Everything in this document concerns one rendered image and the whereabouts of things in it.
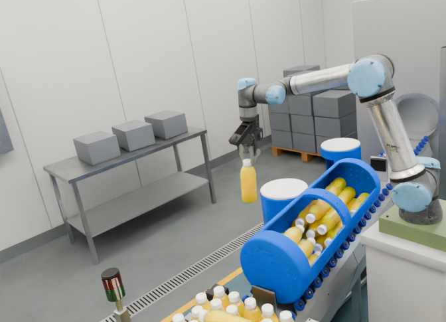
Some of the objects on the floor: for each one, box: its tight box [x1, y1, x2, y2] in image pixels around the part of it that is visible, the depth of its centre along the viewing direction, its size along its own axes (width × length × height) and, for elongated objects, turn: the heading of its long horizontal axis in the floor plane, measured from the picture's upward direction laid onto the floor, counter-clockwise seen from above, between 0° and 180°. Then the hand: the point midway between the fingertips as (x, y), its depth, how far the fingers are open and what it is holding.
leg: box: [351, 276, 362, 322], centre depth 253 cm, size 6×6×63 cm
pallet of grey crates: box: [267, 64, 358, 162], centre depth 558 cm, size 120×80×119 cm
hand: (247, 162), depth 171 cm, fingers closed on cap, 4 cm apart
